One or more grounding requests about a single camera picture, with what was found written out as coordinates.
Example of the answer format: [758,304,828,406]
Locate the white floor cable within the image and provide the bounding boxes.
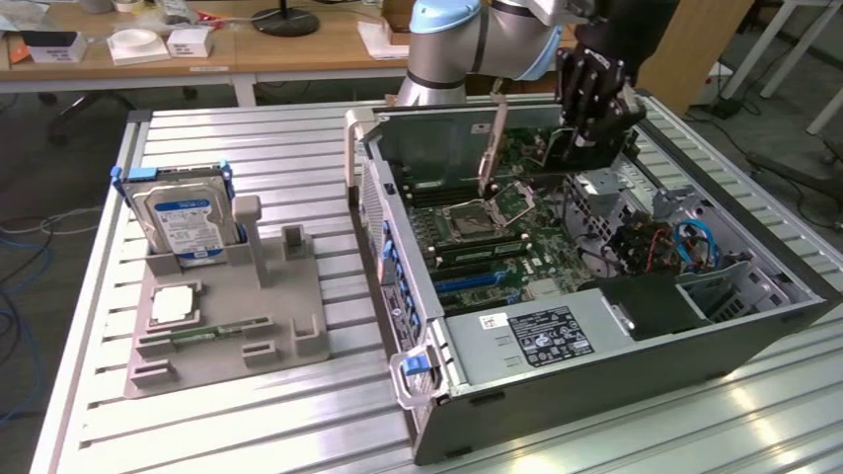
[0,204,104,236]

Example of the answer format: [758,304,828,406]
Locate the thin red wire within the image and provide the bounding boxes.
[648,229,677,271]

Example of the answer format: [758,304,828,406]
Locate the metal socket cover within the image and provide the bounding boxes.
[485,180,536,223]

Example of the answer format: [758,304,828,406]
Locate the metal drive cage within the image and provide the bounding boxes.
[565,147,712,218]

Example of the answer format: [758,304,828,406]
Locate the CPU socket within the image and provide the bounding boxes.
[441,197,512,236]

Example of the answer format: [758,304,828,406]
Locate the white table frame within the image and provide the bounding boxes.
[718,0,843,135]

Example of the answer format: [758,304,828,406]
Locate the grey metal disk bay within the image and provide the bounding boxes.
[676,260,790,325]

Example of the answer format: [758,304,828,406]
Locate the CPU chip with silver lid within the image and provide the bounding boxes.
[149,285,198,327]

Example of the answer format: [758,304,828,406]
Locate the blue expansion slot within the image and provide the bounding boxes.
[432,271,494,295]

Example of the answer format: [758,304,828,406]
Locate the hard disk with blue bracket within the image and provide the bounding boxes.
[108,160,249,268]

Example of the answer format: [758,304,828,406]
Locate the black open PC case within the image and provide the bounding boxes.
[345,88,843,468]

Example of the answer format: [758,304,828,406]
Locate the graphics card with metal bracket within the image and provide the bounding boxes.
[477,78,624,198]

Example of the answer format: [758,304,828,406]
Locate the installed RAM stick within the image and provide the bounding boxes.
[433,236,532,266]

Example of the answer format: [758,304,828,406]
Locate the long wooden desk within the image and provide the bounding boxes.
[0,0,593,95]

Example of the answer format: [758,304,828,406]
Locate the black office chair base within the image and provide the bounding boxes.
[45,88,198,147]

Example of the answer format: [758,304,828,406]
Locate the grey parts rack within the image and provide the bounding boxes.
[122,195,334,400]

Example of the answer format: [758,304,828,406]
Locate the white square tape holder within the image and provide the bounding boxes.
[105,28,170,67]

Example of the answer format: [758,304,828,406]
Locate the stack of white papers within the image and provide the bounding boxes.
[357,19,413,60]

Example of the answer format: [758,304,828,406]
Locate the black power brick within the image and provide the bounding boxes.
[706,97,744,120]

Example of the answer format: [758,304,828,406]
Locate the grey power supply unit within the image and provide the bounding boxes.
[441,288,637,386]

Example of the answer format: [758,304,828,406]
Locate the white box with black top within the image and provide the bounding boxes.
[18,30,89,64]

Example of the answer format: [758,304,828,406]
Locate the black round lamp base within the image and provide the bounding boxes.
[252,0,321,39]

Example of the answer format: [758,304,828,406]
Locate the blue floor cable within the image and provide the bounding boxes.
[0,231,57,424]

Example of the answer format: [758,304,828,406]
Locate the green loose RAM stick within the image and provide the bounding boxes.
[168,323,245,347]

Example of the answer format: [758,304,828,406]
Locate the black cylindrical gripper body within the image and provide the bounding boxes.
[570,0,680,85]

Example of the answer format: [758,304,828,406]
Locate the wooden cabinet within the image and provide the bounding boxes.
[556,0,756,115]

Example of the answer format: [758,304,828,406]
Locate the blue data wire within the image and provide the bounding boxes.
[676,219,720,271]

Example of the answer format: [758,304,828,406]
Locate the small white labelled box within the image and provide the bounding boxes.
[164,27,216,59]

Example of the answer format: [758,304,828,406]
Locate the brown cardboard box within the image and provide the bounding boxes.
[380,0,422,45]

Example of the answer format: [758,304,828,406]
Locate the green motherboard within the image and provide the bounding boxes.
[393,167,606,317]

